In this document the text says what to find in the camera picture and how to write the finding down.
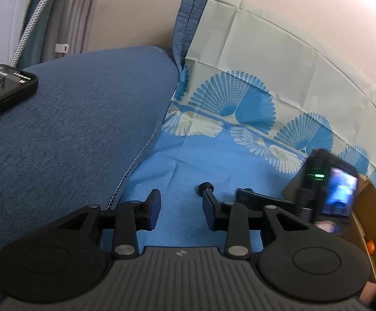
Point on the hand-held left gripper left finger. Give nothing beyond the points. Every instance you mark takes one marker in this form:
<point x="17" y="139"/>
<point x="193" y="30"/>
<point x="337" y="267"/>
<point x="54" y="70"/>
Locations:
<point x="155" y="209"/>

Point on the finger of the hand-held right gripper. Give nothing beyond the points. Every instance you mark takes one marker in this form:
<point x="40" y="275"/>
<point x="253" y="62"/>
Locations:
<point x="256" y="199"/>

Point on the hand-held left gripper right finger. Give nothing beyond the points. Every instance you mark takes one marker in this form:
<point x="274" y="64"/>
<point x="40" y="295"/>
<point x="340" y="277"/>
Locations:
<point x="207" y="212"/>

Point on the dark grape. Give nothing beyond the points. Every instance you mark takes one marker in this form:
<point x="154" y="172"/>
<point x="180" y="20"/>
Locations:
<point x="206" y="187"/>

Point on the cardboard box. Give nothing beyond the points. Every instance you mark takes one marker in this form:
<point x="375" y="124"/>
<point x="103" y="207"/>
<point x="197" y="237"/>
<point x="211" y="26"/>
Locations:
<point x="367" y="213"/>

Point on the small orange fruit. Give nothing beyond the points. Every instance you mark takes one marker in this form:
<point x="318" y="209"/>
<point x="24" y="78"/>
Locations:
<point x="370" y="247"/>

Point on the person's right hand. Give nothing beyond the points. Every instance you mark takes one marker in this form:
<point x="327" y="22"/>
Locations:
<point x="369" y="293"/>

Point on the blue armrest cushion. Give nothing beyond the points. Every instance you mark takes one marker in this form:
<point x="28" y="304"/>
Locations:
<point x="78" y="120"/>

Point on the blue fan-print sheet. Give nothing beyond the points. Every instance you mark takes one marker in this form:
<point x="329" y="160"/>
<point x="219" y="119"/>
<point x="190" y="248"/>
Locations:
<point x="239" y="55"/>

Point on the white curtain clip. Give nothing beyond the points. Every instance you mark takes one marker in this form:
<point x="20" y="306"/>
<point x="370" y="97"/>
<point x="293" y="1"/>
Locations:
<point x="61" y="48"/>

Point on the blue stitched backrest cushion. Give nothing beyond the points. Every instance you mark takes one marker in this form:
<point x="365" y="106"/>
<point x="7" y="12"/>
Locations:
<point x="188" y="22"/>

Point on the black smartphone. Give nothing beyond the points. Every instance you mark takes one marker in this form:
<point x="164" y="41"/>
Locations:
<point x="3" y="84"/>

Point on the grey pleated curtain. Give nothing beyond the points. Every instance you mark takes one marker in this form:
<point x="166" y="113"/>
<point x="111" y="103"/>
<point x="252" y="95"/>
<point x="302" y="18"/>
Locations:
<point x="78" y="13"/>

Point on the white frame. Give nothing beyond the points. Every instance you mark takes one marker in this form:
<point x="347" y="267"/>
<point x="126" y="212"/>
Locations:
<point x="10" y="6"/>

